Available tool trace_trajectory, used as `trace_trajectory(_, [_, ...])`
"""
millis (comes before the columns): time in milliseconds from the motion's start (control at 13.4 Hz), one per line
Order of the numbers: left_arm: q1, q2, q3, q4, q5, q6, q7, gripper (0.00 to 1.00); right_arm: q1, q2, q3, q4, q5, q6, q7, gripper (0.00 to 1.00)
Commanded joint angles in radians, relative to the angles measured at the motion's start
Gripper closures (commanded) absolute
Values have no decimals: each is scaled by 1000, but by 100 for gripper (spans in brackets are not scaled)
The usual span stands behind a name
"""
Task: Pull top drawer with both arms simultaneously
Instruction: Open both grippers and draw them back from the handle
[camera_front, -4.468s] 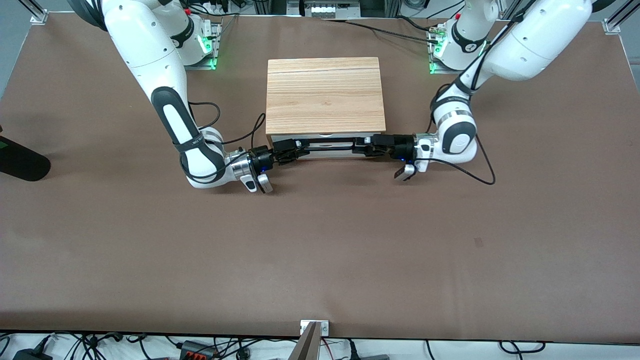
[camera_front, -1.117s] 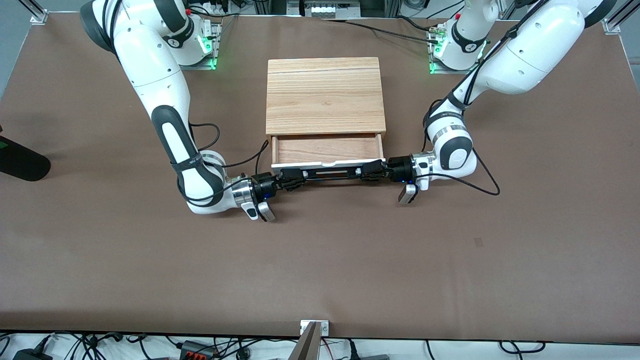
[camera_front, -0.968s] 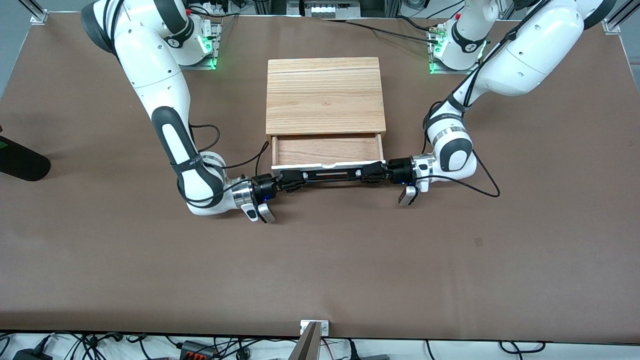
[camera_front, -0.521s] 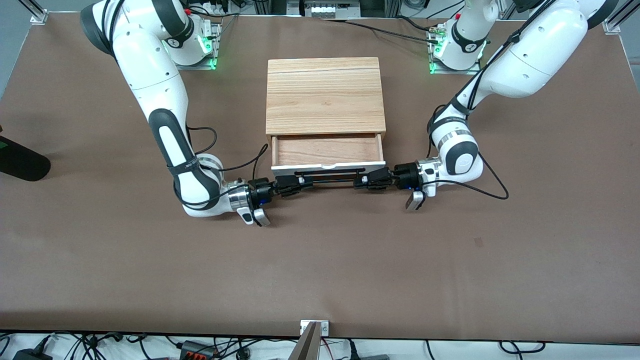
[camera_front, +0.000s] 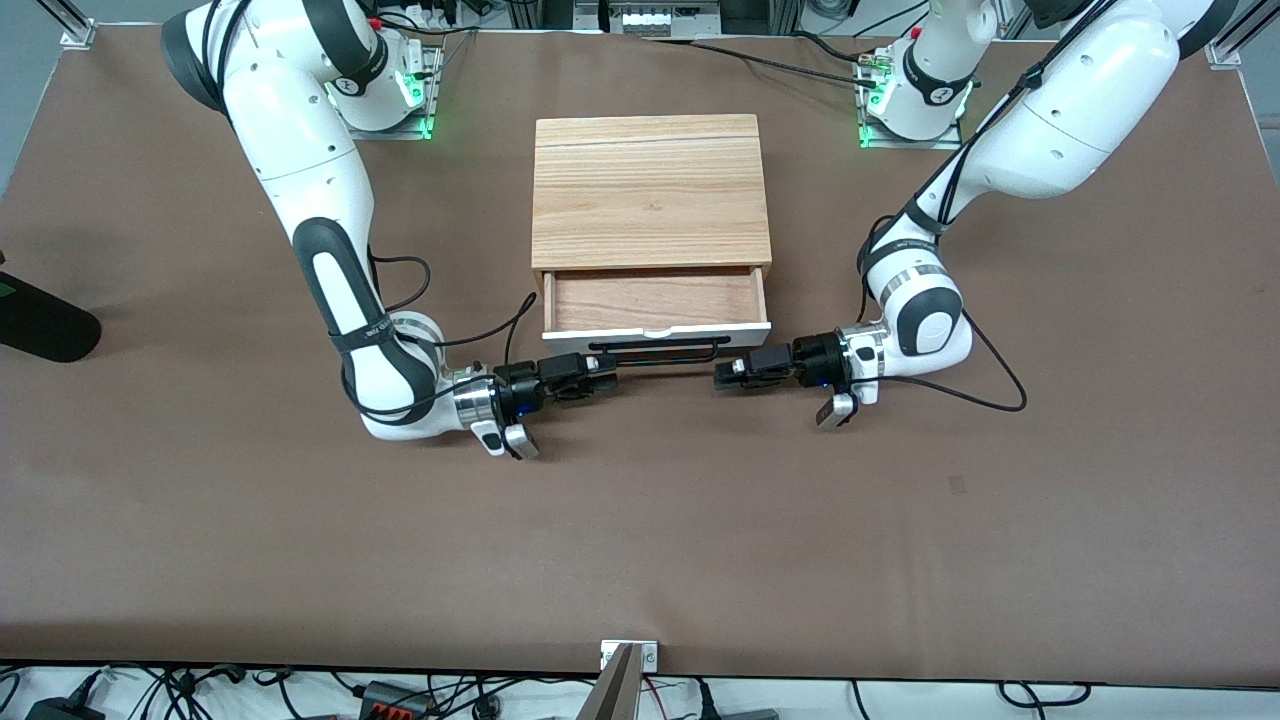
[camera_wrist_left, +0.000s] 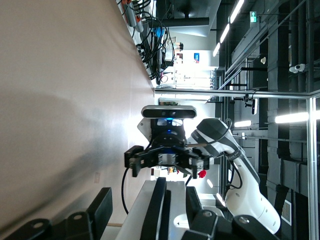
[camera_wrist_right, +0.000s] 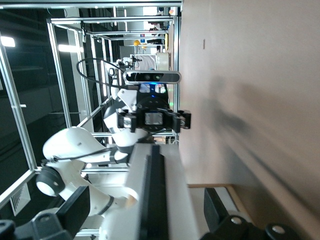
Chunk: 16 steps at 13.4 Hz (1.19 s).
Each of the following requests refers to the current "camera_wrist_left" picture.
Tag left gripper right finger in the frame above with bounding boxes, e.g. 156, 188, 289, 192
180, 186, 281, 240

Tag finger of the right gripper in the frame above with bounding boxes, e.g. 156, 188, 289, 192
178, 147, 215, 180
124, 145, 158, 178

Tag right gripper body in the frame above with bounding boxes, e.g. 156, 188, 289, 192
149, 133, 188, 166

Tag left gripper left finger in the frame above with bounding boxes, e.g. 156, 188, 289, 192
3, 186, 114, 240

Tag black metal drawer handle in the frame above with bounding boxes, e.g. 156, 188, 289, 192
139, 176, 172, 240

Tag white-fronted wooden drawer with handle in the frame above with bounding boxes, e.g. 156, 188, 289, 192
116, 180, 192, 240

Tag white square ceiling vent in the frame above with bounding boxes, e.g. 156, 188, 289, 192
281, 201, 293, 224

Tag long ceiling light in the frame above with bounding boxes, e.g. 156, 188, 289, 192
219, 23, 230, 43
229, 0, 245, 25
274, 111, 310, 124

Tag brown table cover sheet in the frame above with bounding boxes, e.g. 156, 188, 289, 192
0, 0, 156, 240

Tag black monitor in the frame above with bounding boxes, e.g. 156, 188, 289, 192
156, 0, 222, 38

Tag grey orange power strip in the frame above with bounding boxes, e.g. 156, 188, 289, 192
122, 0, 145, 33

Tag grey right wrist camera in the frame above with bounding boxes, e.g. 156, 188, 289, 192
141, 104, 198, 120

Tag black right camera cable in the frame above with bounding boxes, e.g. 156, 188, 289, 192
121, 166, 131, 216

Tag aluminium frame beam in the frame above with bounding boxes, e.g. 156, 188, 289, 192
154, 88, 320, 100

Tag tangled black cable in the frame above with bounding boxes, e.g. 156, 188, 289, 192
136, 9, 176, 86

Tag aluminium frame post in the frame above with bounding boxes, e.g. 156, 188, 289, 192
306, 97, 319, 240

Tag white security camera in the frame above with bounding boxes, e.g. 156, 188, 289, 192
288, 63, 306, 74

